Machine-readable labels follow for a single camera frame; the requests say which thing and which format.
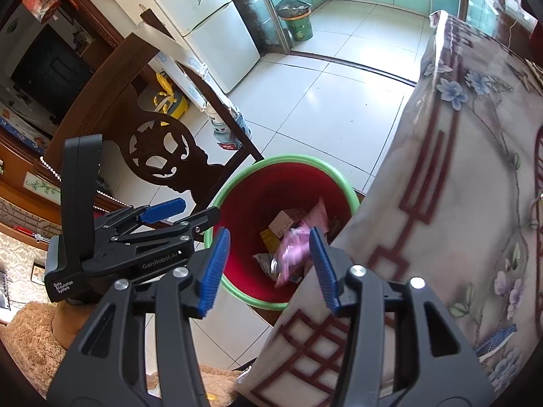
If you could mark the carved wooden chair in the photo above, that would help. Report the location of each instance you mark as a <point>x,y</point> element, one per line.
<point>106,93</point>

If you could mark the long white cardboard box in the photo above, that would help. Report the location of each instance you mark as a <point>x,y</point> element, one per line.
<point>178,55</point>

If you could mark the dark foil packet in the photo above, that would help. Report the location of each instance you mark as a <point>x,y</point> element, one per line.
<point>265,263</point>

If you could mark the green waste bin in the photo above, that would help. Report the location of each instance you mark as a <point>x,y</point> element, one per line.
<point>301,29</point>

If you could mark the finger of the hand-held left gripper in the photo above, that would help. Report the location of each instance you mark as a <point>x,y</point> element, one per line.
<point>203,217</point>
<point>165,210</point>

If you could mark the black television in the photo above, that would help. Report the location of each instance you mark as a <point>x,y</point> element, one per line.
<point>46,72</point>

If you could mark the floral tablecloth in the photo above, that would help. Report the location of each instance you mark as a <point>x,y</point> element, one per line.
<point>445,220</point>

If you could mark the white refrigerator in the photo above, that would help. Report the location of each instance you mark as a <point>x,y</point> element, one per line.
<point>229,42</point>

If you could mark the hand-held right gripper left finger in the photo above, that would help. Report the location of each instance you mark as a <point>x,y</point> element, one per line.
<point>214,271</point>

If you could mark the small tan cardboard box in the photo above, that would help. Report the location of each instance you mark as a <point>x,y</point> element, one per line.
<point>284,222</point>

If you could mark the red round tin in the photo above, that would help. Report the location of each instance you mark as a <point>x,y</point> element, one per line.
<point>40,2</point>

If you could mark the glass sliding door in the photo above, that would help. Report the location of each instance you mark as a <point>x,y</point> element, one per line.
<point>254,8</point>

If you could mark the white blue plastic jug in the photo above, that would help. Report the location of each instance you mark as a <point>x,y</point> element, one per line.
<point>225,133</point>

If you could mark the pink plastic bag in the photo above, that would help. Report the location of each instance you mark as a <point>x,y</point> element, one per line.
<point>292,254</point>

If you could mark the yellow packet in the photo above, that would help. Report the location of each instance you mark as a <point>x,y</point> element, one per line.
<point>267,239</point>

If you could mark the red bin with green rim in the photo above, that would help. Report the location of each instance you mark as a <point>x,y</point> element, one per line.
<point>254,195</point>

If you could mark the yellow plastic container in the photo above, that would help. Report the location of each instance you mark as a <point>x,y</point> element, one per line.
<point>172,104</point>

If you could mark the wooden cabinet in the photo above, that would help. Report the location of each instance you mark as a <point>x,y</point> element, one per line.
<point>102,25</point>

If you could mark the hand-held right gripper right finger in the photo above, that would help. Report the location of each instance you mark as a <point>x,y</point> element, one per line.
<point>324,271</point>

